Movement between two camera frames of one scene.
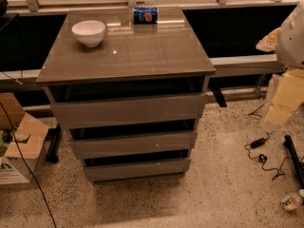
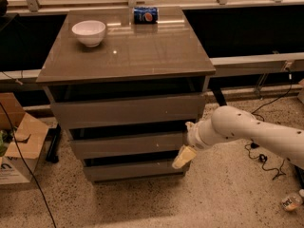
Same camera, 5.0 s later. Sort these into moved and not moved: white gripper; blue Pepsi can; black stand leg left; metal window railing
Moved: white gripper
Not moved: black stand leg left; metal window railing; blue Pepsi can
